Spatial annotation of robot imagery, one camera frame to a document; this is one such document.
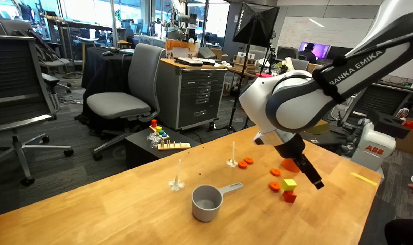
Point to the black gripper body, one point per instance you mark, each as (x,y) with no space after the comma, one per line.
(292,148)

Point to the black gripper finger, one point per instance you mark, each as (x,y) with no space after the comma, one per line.
(307,167)

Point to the orange plastic cup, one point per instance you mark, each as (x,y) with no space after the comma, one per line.
(289,164)

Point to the yellow block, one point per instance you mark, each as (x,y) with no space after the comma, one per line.
(288,184)

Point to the red block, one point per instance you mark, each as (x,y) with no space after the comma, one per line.
(289,196)

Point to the white ABB robot base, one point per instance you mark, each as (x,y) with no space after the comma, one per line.
(374,147)

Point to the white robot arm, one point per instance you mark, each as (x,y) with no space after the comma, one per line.
(282,106)

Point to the orange disc under blocks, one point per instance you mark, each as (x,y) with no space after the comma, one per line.
(274,186)

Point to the gray measuring cup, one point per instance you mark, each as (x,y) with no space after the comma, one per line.
(206,200)

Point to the orange disc with hole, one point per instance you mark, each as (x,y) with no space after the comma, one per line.
(275,171)

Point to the orange disc gripper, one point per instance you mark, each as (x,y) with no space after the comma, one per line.
(243,164)
(248,159)

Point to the yellow tape strip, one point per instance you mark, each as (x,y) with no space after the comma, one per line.
(364,178)

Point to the white peg stand right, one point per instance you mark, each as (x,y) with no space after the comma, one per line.
(232,160)

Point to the white peg stand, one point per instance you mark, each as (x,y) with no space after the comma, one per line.
(232,160)
(176,184)

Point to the gray drawer cabinet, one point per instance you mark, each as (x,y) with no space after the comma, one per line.
(188,95)

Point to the white peg stand left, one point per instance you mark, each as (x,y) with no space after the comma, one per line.
(176,184)

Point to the black photo softbox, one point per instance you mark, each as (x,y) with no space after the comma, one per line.
(255,24)

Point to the colourful toy stacker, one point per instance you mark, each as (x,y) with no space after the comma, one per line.
(158,129)

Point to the black low side table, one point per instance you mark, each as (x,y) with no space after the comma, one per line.
(139,151)

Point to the gray office chair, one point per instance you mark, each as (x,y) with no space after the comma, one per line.
(141,103)

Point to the dark mesh office chair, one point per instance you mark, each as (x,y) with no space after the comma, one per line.
(23,99)

